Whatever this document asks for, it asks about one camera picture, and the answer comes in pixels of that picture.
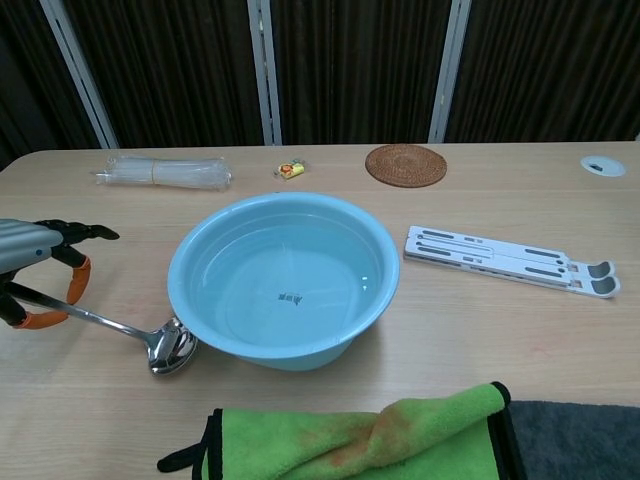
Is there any white desk cable grommet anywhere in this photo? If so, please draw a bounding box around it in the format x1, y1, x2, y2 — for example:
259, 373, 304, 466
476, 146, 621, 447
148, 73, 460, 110
580, 155, 627, 177

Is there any metal ladle black handle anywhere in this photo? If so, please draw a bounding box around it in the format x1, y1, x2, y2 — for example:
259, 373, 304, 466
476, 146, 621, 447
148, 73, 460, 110
9, 282, 200, 377

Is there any green microfibre cloth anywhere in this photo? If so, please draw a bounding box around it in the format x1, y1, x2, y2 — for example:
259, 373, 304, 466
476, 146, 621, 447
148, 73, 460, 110
157, 381, 526, 480

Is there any clear bag of straws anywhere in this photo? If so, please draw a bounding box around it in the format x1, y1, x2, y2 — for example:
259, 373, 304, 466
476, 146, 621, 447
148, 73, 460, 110
89, 155, 234, 192

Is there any grey partition frame post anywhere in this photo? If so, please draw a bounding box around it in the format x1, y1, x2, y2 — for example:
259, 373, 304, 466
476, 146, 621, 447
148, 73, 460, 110
428, 0, 472, 144
38, 0, 120, 150
248, 0, 283, 146

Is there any round woven rattan coaster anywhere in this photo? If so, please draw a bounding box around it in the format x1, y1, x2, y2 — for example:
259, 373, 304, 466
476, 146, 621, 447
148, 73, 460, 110
364, 143, 448, 189

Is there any light blue bowl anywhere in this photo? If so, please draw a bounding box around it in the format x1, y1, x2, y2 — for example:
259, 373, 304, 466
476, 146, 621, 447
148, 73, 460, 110
167, 191, 401, 373

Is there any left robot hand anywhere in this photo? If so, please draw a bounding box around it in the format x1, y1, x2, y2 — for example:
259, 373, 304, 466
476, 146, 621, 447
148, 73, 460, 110
0, 218, 121, 331

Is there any white folding laptop stand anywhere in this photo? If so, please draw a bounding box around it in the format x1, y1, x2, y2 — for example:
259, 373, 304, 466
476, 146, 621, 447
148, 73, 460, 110
403, 225, 622, 301

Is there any dark grey microfibre cloth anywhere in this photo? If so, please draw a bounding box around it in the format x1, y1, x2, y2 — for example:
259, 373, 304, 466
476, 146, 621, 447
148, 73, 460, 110
504, 399, 640, 480

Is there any small yellow candy packet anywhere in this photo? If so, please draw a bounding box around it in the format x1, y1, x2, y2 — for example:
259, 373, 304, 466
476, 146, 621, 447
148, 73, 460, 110
272, 156, 307, 180

